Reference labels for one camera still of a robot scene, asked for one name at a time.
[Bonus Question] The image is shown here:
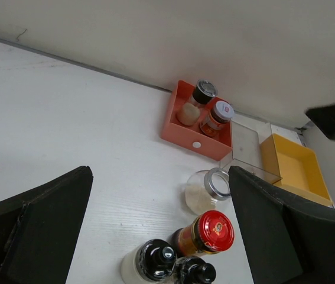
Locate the black-cap white spice bottle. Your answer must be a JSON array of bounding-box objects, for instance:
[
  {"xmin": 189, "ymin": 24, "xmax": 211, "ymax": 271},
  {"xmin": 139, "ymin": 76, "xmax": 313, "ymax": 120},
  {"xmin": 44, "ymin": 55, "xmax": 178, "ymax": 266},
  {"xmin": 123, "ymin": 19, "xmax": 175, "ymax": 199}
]
[{"xmin": 121, "ymin": 239, "xmax": 177, "ymax": 284}]

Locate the white-lid small brown jar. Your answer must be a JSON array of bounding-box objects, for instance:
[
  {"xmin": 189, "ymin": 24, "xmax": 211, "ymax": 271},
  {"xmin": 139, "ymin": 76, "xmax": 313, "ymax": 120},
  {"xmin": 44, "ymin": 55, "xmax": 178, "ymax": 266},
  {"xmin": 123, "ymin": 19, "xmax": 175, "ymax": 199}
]
[{"xmin": 199, "ymin": 101, "xmax": 235, "ymax": 137}]

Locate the clear glass jar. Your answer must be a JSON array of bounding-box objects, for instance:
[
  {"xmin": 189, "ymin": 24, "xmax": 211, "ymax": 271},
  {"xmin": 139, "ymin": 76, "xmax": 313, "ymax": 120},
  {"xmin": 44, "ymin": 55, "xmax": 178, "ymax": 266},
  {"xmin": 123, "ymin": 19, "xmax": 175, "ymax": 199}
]
[{"xmin": 183, "ymin": 167, "xmax": 231, "ymax": 215}]

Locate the silver-cap white spice shaker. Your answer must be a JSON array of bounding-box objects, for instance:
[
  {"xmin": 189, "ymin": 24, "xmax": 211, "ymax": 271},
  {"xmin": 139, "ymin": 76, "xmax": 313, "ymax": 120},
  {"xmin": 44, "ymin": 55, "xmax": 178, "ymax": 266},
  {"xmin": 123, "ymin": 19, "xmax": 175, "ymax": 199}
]
[{"xmin": 176, "ymin": 79, "xmax": 218, "ymax": 127}]

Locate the red-lid dark sauce jar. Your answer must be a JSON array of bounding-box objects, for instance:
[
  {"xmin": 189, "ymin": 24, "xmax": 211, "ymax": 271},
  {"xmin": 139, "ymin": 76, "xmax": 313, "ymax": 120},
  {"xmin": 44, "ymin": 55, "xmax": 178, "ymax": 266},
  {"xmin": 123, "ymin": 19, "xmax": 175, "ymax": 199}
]
[{"xmin": 168, "ymin": 210, "xmax": 235, "ymax": 257}]

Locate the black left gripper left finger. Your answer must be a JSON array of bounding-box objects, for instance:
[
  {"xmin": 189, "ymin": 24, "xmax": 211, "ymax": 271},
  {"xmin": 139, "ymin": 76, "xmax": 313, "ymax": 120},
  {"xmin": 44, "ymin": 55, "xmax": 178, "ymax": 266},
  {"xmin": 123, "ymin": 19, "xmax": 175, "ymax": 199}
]
[{"xmin": 0, "ymin": 166, "xmax": 93, "ymax": 283}]

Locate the black-cap brown spice bottle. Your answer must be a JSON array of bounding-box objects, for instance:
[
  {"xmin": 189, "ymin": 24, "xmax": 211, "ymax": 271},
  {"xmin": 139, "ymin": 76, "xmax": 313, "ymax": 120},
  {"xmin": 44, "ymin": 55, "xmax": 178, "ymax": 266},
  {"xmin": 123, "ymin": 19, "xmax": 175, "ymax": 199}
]
[{"xmin": 166, "ymin": 256, "xmax": 217, "ymax": 284}]

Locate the red plastic bin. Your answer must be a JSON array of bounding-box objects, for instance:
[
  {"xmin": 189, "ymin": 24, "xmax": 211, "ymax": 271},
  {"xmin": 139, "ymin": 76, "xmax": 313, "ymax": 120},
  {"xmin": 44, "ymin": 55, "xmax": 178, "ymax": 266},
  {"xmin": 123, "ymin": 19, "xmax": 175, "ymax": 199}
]
[{"xmin": 161, "ymin": 80, "xmax": 233, "ymax": 161}]

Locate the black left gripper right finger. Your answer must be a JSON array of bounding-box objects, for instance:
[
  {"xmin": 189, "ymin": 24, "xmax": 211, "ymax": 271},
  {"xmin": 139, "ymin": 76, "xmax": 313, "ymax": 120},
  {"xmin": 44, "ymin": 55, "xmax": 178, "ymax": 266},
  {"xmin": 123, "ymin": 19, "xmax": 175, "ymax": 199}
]
[{"xmin": 228, "ymin": 166, "xmax": 335, "ymax": 283}]

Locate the yellow plastic bin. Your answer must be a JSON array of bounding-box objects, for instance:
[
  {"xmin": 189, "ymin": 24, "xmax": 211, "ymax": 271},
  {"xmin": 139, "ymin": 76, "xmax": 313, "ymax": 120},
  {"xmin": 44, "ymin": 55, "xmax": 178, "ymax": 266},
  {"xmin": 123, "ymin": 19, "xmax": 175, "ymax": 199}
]
[{"xmin": 260, "ymin": 134, "xmax": 333, "ymax": 206}]

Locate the clear plastic bin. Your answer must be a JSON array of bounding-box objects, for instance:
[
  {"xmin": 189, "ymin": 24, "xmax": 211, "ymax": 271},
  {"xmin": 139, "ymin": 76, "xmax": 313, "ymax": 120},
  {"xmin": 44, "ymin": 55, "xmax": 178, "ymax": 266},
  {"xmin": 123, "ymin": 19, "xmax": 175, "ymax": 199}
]
[{"xmin": 220, "ymin": 121, "xmax": 281, "ymax": 184}]

